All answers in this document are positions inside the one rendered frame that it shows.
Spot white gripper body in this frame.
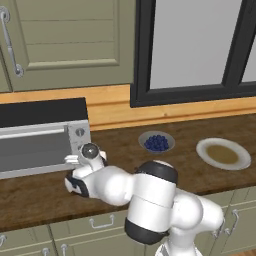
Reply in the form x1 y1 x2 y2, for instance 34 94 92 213
63 153 81 166

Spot toaster oven glass door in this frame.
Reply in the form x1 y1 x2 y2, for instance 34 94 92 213
0 125 74 175

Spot silver toaster oven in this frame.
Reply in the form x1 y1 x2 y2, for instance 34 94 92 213
0 97 92 181

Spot olive lower cupboard door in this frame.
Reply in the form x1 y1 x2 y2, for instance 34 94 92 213
0 247 54 256
54 231 158 256
213 199 256 256

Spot narrow olive cupboard door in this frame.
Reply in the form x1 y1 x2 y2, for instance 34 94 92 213
0 46 14 94

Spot large olive cupboard door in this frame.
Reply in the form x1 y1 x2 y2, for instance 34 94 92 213
0 0 136 93

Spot olive drawer front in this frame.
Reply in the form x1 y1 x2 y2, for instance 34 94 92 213
49 209 132 242
199 185 256 209
0 225 52 253

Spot blueberries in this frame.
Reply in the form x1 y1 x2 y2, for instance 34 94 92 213
143 134 170 152

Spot grey bowl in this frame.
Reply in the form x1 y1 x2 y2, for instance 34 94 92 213
138 130 176 154

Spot black framed window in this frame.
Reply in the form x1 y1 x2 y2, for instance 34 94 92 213
130 0 256 109

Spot white plate with brown centre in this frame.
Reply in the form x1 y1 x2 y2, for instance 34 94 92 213
195 137 252 172

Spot toaster oven door handle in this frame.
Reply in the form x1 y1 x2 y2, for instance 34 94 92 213
0 127 68 141

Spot long silver cupboard handle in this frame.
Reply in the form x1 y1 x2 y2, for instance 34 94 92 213
0 6 25 78

